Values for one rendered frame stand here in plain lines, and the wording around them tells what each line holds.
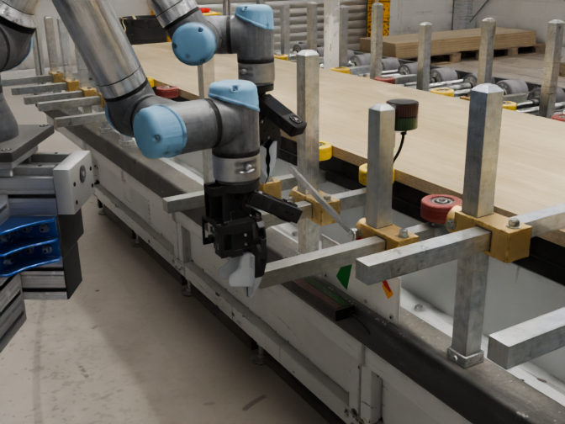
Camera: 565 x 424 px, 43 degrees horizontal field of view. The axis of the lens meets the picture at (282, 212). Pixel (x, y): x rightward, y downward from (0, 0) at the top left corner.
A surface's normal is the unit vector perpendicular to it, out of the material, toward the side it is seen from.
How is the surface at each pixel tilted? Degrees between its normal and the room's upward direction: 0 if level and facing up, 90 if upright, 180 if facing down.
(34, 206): 90
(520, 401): 0
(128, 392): 0
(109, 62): 100
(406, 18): 90
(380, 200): 90
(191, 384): 0
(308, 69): 90
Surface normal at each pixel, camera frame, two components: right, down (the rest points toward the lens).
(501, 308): -0.86, 0.18
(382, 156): 0.51, 0.29
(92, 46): -0.07, 0.59
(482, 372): -0.01, -0.94
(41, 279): -0.04, 0.34
